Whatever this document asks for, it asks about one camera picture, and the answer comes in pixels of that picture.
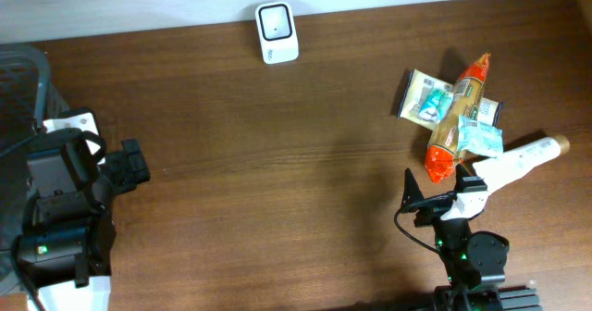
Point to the white blue noodle bag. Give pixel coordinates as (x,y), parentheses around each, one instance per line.
(417,90)

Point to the teal pocket tissue pack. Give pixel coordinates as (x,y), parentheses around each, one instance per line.
(436,105)

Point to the teal wet wipes pack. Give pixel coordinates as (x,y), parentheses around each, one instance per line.
(479,138)

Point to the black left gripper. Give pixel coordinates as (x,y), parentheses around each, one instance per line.
(133,147)

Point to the grey plastic mesh basket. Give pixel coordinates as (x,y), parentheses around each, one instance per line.
(27,98)

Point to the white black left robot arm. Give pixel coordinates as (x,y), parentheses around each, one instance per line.
(67,229)

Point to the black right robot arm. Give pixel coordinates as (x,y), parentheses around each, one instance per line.
(474,261)

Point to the white floral cream tube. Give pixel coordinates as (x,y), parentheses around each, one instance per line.
(512,165)

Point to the white barcode scanner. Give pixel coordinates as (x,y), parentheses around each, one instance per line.
(277,33)

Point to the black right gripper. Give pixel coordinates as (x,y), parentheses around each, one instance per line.
(435,211)

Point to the orange spaghetti packet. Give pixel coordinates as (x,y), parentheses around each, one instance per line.
(442,153)

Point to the black aluminium arm base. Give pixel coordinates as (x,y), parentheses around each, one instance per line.
(518,299)

